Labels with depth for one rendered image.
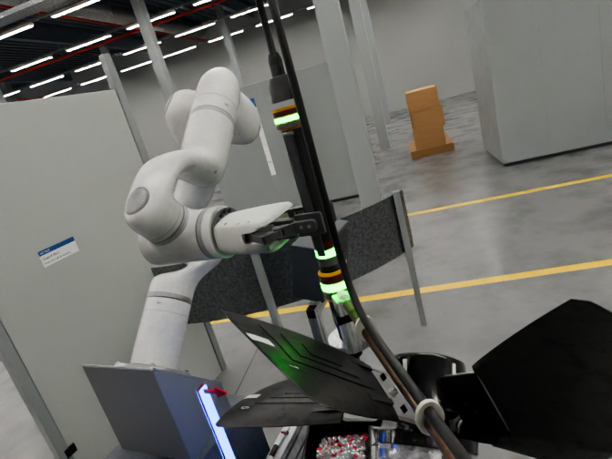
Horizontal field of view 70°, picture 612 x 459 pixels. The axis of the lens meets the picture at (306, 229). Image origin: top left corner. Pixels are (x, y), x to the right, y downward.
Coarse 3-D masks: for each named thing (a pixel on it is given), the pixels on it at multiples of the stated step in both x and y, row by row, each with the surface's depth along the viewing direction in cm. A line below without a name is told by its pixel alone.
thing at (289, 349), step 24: (264, 336) 50; (288, 336) 55; (288, 360) 46; (312, 360) 51; (336, 360) 56; (360, 360) 63; (312, 384) 44; (336, 384) 49; (360, 384) 55; (336, 408) 42; (360, 408) 48; (384, 408) 54
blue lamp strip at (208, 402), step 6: (204, 396) 86; (204, 402) 86; (210, 402) 88; (210, 408) 88; (210, 414) 87; (216, 414) 89; (210, 420) 88; (216, 420) 89; (216, 426) 88; (216, 432) 88; (222, 432) 90; (222, 438) 90; (222, 444) 90; (228, 444) 91; (228, 450) 91; (228, 456) 91; (234, 456) 93
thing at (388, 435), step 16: (416, 352) 66; (416, 368) 64; (432, 368) 64; (448, 368) 64; (464, 368) 67; (416, 384) 63; (432, 384) 63; (448, 400) 62; (448, 416) 62; (384, 432) 63; (400, 432) 60; (416, 432) 59; (432, 448) 59; (464, 448) 59
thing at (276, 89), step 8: (272, 56) 55; (272, 64) 55; (280, 64) 55; (272, 72) 56; (280, 72) 55; (272, 80) 55; (280, 80) 55; (288, 80) 55; (272, 88) 56; (280, 88) 55; (288, 88) 55; (272, 96) 56; (280, 96) 55; (288, 96) 55; (360, 352) 67
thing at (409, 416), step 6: (372, 372) 63; (378, 372) 64; (384, 372) 65; (378, 378) 63; (390, 378) 66; (384, 384) 62; (390, 384) 64; (384, 390) 61; (390, 396) 60; (396, 396) 62; (402, 396) 63; (396, 402) 60; (402, 402) 61; (396, 408) 58; (408, 408) 61; (402, 414) 58; (408, 414) 59; (402, 420) 57; (408, 420) 58; (414, 420) 59
